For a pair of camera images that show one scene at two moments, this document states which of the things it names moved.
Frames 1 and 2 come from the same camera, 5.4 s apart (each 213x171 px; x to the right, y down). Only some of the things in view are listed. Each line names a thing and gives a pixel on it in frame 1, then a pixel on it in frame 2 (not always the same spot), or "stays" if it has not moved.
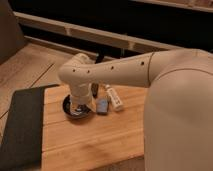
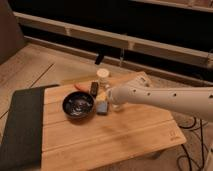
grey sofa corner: x=11 y=36 stays
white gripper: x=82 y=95 → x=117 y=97
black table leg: x=100 y=57 stays
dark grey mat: x=21 y=147 stays
